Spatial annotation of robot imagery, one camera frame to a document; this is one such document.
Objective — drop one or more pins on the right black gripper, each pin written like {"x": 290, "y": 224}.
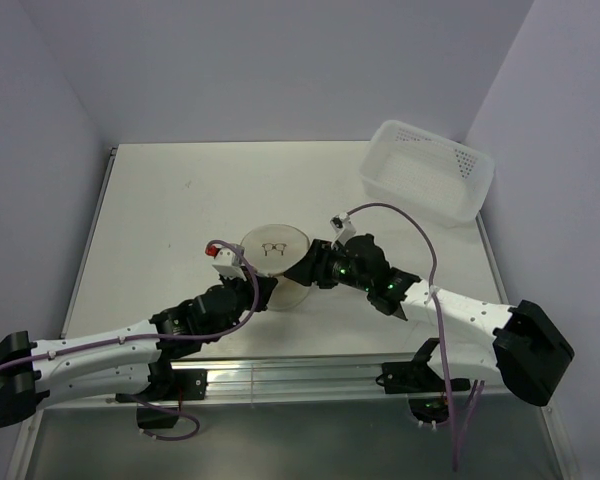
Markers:
{"x": 314, "y": 266}

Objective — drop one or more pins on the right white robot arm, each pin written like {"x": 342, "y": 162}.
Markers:
{"x": 518, "y": 346}

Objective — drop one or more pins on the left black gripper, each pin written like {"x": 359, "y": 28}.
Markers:
{"x": 265, "y": 285}

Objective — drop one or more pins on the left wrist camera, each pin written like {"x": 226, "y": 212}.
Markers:
{"x": 227, "y": 259}

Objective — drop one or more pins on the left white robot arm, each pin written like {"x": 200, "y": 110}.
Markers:
{"x": 134, "y": 361}

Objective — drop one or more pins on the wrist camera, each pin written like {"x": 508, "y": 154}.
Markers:
{"x": 343, "y": 228}
{"x": 227, "y": 259}

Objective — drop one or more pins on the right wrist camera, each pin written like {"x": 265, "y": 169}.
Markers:
{"x": 343, "y": 228}

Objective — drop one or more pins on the aluminium rail frame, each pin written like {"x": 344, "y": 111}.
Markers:
{"x": 163, "y": 202}

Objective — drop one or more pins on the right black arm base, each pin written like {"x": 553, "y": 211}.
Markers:
{"x": 410, "y": 377}

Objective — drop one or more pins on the white plastic basket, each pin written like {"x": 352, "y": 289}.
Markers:
{"x": 426, "y": 174}

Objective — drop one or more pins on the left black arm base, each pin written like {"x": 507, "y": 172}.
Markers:
{"x": 161, "y": 405}

